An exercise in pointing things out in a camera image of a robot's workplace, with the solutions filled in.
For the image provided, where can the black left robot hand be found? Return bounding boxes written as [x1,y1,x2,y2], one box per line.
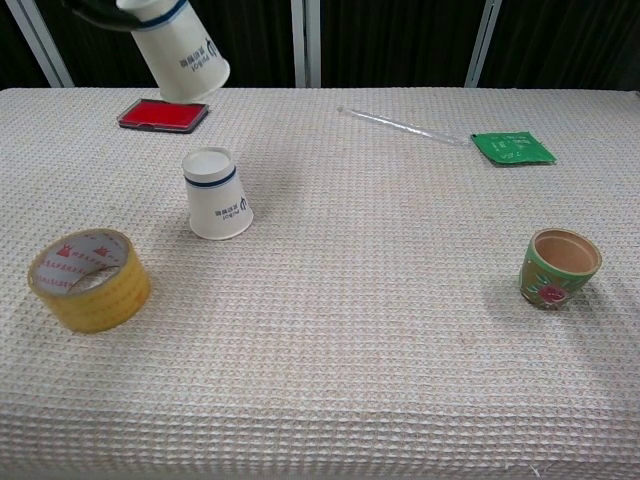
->
[60,0,146,29]

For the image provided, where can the white paper cup blue stripe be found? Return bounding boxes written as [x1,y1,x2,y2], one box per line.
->
[181,147,255,241]
[115,0,232,105]

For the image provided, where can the red ink stamp pad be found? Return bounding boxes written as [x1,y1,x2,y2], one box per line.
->
[116,97,210,135]

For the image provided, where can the yellow packing tape roll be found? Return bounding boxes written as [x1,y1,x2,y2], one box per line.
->
[27,228,152,335]

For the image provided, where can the clear glass stirring rod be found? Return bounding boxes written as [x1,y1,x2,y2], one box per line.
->
[336,106,469,147]

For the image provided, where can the beige woven tablecloth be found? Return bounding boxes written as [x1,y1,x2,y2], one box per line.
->
[0,87,640,480]

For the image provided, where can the green tea bag packet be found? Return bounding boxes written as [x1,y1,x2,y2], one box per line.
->
[469,131,558,167]

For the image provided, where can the small green ceramic pot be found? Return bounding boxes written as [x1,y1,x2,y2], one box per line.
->
[518,228,603,312]

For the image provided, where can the grey metal frame post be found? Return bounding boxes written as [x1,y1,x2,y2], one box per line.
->
[5,0,75,89]
[291,0,323,89]
[464,0,503,89]

